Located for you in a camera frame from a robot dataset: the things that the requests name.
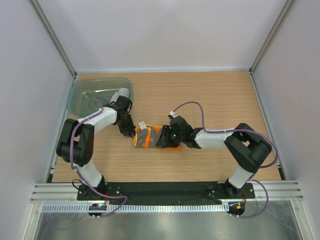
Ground white slotted cable duct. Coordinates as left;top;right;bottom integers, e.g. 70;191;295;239
42;202;229;214

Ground grey orange towel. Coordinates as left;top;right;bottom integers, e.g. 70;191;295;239
133;121;182;151

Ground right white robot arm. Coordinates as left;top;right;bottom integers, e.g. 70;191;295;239
156;116;272;198

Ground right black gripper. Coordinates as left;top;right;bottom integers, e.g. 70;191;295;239
156;125;185;148

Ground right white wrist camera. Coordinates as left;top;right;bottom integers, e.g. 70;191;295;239
168;111;178;120

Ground aluminium rail frame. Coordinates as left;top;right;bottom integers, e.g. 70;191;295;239
30;0;315;240

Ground grey panda towel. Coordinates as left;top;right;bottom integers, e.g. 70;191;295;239
110;88;130;103

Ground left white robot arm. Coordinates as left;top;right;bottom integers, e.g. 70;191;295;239
56;93;136;200

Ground teal plastic container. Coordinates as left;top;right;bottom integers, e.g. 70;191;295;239
67;77;133;117

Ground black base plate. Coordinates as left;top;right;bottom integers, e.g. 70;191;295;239
77;181;256;201

